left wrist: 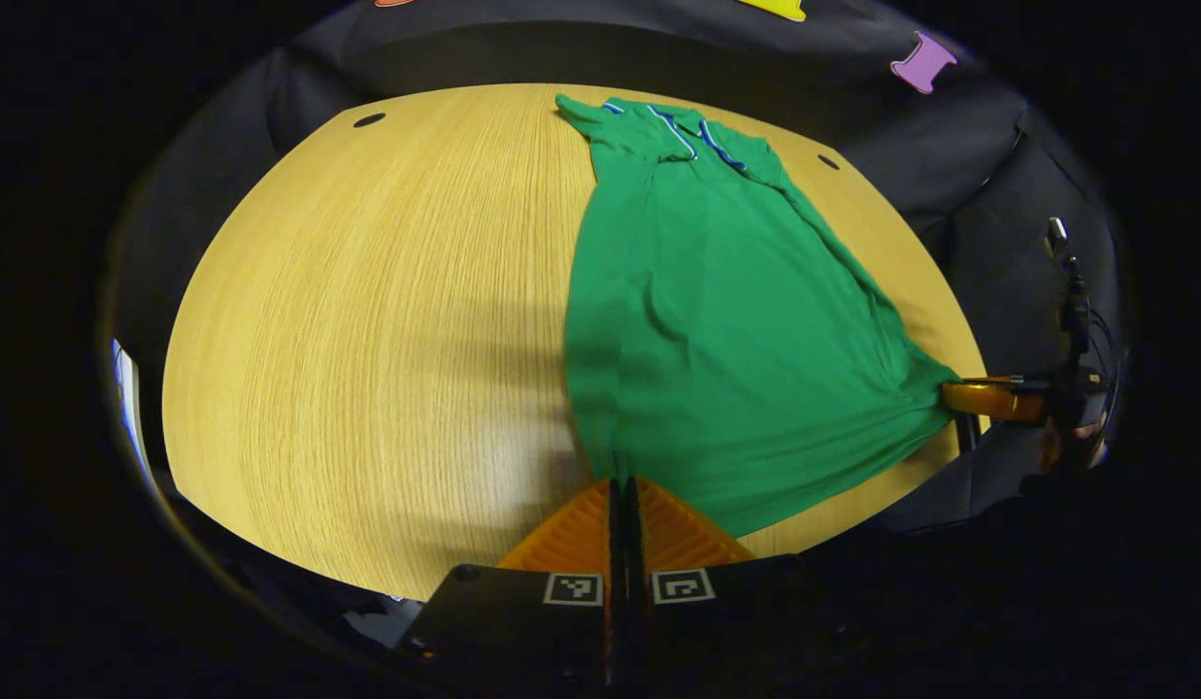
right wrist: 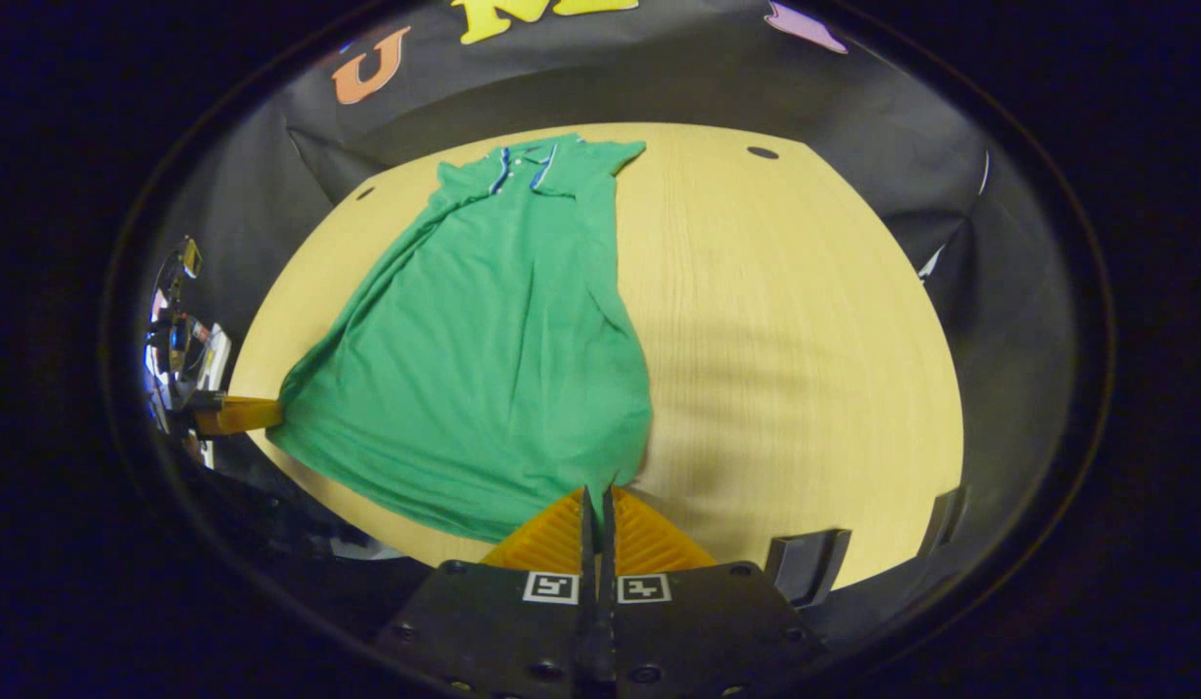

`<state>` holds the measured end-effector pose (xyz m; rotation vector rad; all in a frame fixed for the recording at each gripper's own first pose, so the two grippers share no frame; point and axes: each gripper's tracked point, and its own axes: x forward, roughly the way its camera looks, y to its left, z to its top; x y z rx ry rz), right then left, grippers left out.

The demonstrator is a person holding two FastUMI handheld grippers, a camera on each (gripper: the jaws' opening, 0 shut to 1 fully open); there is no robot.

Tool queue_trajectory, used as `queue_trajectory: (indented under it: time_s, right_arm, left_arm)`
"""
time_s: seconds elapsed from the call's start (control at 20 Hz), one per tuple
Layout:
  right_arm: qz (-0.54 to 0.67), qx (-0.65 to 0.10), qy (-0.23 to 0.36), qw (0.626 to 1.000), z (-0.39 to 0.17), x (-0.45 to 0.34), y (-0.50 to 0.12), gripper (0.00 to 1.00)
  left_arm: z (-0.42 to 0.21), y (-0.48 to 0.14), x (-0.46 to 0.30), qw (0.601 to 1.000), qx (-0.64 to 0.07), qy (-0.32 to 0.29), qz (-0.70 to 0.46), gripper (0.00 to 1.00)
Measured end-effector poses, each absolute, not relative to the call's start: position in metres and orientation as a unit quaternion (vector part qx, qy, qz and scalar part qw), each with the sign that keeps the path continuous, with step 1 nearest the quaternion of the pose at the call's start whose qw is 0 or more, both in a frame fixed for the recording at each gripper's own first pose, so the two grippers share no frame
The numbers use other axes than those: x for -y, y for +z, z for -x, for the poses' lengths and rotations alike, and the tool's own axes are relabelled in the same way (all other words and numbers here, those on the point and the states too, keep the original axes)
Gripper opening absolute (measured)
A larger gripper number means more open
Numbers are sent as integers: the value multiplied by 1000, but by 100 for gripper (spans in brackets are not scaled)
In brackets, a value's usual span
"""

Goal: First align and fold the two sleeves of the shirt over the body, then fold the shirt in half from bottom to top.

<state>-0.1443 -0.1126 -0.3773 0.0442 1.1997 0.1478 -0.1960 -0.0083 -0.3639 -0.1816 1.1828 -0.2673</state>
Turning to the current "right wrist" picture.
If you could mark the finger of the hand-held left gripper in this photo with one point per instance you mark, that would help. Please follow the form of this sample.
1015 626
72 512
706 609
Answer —
241 416

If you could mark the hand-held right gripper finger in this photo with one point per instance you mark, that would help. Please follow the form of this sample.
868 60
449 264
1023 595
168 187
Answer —
608 558
588 558

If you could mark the green T-shirt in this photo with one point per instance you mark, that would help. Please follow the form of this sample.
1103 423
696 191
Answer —
483 369

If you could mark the black backdrop cloth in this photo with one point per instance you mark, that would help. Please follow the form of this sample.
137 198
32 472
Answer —
658 78

